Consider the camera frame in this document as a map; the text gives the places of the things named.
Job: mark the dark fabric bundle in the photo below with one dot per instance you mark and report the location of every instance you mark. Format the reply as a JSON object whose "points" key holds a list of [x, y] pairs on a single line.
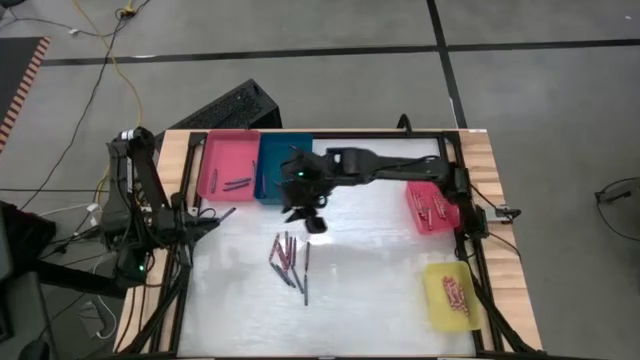
{"points": [[25, 235]]}

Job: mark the black floor beam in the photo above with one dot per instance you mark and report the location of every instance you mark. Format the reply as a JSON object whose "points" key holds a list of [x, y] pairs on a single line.
{"points": [[80, 280]]}

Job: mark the black mat orange striped edge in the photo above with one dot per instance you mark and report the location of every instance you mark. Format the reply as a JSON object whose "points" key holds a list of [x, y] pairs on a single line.
{"points": [[15, 65]]}

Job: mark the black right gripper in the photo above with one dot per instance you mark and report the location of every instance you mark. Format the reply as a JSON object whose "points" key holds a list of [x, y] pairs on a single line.
{"points": [[305, 180]]}

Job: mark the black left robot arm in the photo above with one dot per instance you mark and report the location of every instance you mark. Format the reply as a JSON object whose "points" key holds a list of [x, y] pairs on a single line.
{"points": [[145, 175]]}

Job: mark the large pink plastic bin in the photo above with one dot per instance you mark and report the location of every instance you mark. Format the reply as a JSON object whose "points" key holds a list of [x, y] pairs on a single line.
{"points": [[230, 155]]}

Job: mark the grey floor device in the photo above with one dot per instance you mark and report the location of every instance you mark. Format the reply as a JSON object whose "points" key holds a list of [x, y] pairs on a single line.
{"points": [[620, 191]]}

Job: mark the yellow plastic bin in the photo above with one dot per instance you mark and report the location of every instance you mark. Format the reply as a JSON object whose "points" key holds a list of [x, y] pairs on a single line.
{"points": [[437, 300]]}

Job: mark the blue plastic bin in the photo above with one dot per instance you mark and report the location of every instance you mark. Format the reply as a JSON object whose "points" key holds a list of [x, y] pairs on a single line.
{"points": [[272, 150]]}

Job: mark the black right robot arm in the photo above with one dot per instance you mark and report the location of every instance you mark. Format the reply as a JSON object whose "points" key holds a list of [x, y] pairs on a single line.
{"points": [[400, 167]]}

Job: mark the grey power adapter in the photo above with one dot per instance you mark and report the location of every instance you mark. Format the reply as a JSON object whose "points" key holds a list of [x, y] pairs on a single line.
{"points": [[92, 317]]}

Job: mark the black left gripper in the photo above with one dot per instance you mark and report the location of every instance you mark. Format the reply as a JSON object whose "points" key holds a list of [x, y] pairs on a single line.
{"points": [[182, 222]]}

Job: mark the small red plastic bin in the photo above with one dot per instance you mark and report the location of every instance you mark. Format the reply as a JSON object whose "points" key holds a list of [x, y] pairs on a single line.
{"points": [[430, 192]]}

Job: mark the black metal table frame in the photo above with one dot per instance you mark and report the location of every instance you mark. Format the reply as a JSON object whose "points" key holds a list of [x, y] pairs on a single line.
{"points": [[380, 135]]}

